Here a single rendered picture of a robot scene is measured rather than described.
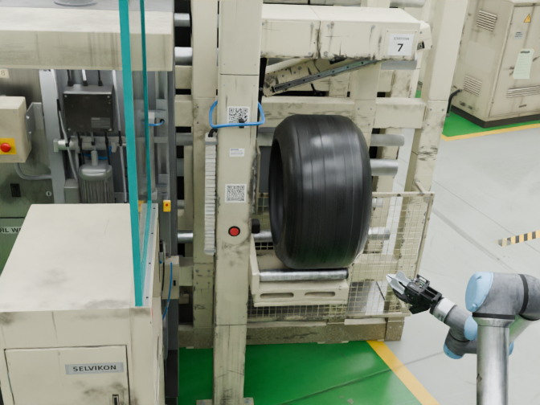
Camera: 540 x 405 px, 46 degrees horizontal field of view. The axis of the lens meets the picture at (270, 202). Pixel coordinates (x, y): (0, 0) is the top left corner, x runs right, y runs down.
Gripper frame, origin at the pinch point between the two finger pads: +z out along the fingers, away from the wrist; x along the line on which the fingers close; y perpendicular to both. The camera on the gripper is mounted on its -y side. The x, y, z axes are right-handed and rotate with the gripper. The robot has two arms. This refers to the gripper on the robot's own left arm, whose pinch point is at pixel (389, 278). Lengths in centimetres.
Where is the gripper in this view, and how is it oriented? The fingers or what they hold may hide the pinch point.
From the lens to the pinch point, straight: 231.5
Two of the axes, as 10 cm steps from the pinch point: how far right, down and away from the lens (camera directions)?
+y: -0.8, -6.6, -7.4
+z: -7.3, -4.7, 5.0
